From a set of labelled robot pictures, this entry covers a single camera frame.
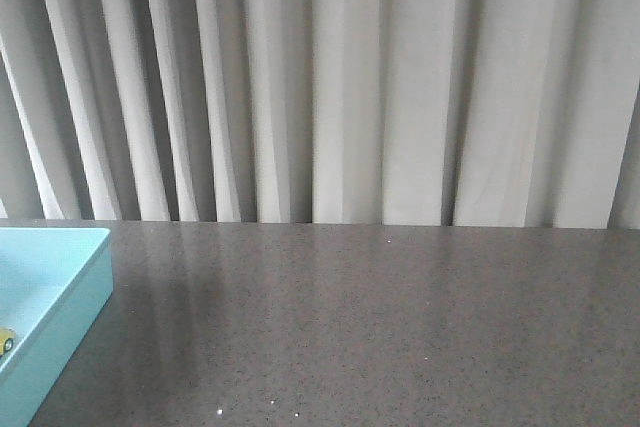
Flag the yellow toy beetle car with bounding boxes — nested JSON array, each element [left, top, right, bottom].
[[0, 327, 16, 357]]

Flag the grey pleated curtain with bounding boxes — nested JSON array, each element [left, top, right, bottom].
[[1, 0, 639, 229]]

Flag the light blue storage box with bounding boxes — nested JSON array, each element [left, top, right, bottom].
[[1, 227, 114, 426]]

